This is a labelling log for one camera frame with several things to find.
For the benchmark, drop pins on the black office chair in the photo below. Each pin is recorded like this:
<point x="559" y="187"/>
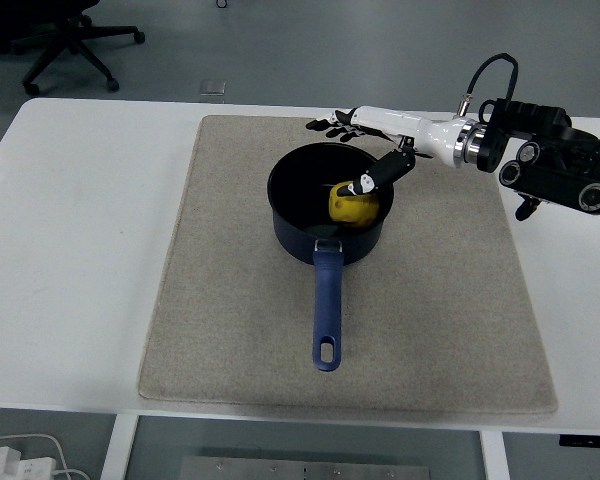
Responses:
<point x="65" y="35"/>

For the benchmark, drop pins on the white power strip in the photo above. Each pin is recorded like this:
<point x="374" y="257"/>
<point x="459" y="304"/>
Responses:
<point x="15" y="462"/>

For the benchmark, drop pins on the beige table mat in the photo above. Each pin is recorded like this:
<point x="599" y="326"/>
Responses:
<point x="230" y="300"/>

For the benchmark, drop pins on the white table leg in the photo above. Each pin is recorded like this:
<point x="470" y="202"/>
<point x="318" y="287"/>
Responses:
<point x="492" y="455"/>
<point x="117" y="445"/>

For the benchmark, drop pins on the grey metal plate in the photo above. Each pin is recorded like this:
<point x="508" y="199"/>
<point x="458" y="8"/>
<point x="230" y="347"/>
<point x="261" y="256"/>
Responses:
<point x="305" y="470"/>

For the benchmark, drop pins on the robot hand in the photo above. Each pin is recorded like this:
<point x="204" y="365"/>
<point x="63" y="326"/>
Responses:
<point x="430" y="134"/>

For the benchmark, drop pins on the black table control panel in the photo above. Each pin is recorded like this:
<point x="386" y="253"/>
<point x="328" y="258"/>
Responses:
<point x="590" y="441"/>

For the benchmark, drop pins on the silver floor socket plate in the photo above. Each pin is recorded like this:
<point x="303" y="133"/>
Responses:
<point x="212" y="87"/>

